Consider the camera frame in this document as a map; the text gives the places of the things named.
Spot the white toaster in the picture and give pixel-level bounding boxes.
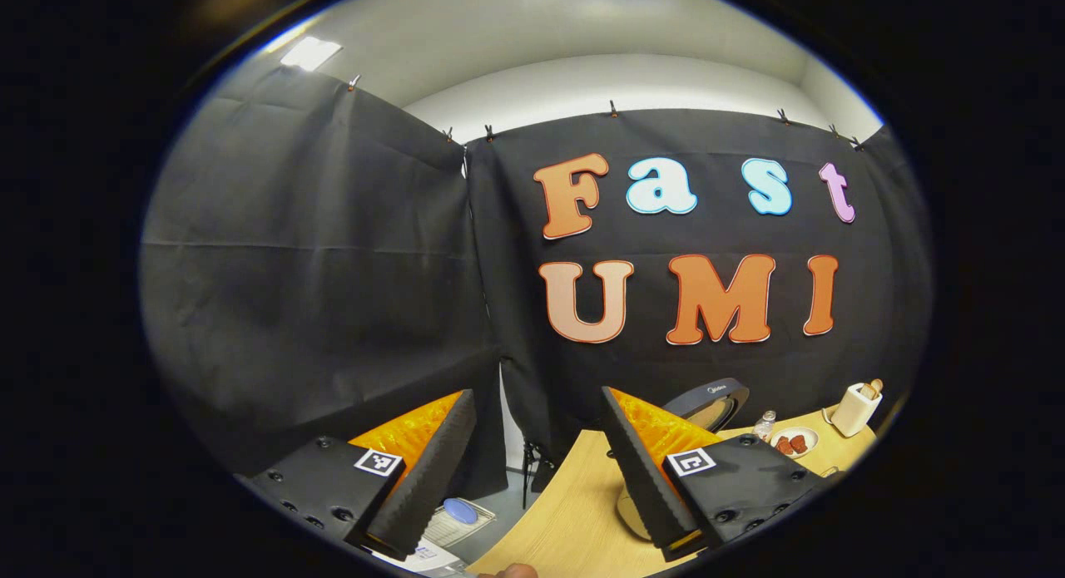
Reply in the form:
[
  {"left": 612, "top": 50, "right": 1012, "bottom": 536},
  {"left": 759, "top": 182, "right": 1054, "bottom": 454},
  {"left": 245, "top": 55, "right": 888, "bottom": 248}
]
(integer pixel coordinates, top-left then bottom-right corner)
[{"left": 822, "top": 380, "right": 884, "bottom": 438}]

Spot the white box with blue lid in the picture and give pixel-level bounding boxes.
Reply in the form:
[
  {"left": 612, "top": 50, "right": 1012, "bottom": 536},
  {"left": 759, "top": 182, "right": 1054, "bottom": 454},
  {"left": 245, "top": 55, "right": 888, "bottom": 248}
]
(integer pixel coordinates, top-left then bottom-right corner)
[{"left": 420, "top": 496, "right": 498, "bottom": 550}]

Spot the black backdrop cloth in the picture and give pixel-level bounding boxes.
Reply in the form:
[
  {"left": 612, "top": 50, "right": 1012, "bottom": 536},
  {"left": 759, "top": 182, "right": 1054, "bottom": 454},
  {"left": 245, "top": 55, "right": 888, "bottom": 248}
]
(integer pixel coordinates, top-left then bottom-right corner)
[{"left": 140, "top": 62, "right": 933, "bottom": 500}]

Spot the dark grey rice cooker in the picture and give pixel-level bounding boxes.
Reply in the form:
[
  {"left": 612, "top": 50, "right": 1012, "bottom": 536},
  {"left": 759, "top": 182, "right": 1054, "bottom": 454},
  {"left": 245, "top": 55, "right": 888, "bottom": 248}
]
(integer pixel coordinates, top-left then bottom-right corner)
[{"left": 661, "top": 378, "right": 751, "bottom": 434}]

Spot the black tripod stand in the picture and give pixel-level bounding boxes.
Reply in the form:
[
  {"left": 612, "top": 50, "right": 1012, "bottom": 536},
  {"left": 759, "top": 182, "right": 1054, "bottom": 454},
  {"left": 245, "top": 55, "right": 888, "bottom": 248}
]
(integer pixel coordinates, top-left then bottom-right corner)
[{"left": 520, "top": 441, "right": 554, "bottom": 508}]

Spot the ceiling light panel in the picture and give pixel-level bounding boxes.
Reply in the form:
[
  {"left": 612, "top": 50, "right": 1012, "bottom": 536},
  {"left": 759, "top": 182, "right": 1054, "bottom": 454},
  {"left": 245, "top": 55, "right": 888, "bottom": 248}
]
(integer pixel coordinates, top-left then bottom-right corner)
[{"left": 280, "top": 36, "right": 344, "bottom": 72}]

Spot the white paper sheet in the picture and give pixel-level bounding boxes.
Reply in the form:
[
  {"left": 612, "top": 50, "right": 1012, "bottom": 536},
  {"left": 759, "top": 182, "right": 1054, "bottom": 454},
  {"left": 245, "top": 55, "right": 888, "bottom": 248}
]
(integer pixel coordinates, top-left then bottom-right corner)
[{"left": 374, "top": 541, "right": 467, "bottom": 576}]

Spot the white oval plate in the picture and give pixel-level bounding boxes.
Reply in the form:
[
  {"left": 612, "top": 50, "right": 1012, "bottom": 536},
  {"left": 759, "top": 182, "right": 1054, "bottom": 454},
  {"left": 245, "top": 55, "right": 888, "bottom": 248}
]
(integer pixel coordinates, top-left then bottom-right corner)
[{"left": 770, "top": 427, "right": 820, "bottom": 460}]

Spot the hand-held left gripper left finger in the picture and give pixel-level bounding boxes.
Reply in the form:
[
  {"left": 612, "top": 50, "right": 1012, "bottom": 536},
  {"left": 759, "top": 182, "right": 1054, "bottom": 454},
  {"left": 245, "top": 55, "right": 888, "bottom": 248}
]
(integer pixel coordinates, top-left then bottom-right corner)
[{"left": 238, "top": 388, "right": 478, "bottom": 562}]

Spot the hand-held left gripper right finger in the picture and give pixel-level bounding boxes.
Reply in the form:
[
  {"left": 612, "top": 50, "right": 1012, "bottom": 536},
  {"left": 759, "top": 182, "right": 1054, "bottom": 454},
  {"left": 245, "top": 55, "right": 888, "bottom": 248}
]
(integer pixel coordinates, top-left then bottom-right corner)
[{"left": 599, "top": 385, "right": 837, "bottom": 564}]

